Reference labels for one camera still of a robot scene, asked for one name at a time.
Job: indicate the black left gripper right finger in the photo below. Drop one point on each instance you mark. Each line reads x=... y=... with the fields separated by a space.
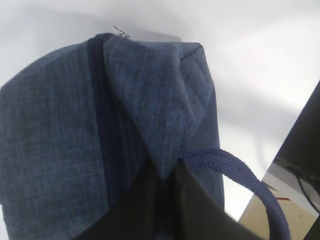
x=198 y=216

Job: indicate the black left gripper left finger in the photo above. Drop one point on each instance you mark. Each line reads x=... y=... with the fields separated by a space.
x=146 y=211

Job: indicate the navy blue lunch bag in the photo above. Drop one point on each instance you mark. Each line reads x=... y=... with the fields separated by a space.
x=78 y=124

